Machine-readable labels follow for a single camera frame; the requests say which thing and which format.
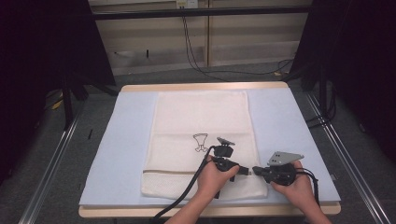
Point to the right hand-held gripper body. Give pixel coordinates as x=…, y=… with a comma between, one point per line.
x=280, y=172

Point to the white towel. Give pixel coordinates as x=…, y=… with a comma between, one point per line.
x=199, y=118

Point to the yellow tape piece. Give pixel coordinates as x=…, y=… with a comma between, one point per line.
x=58, y=104

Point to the black curtain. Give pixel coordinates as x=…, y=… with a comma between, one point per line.
x=40, y=62
x=358, y=62

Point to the light blue mat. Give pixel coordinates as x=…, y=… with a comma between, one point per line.
x=124, y=140

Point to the black horizontal bar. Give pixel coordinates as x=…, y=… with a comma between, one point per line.
x=199, y=12

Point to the white wall outlet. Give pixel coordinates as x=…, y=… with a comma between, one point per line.
x=186, y=3

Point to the small black floor object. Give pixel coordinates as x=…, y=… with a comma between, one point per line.
x=90, y=133

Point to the black metal stand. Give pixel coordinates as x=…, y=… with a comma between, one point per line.
x=67, y=105

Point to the person's right hand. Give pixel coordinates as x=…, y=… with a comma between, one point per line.
x=299, y=189

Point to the wooden table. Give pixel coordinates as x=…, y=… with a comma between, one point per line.
x=205, y=86

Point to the person's left hand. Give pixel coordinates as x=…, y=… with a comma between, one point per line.
x=214, y=182

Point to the aluminium floor rail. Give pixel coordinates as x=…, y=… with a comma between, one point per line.
x=348, y=161
x=49, y=171

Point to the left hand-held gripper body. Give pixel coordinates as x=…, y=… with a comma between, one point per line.
x=225, y=157

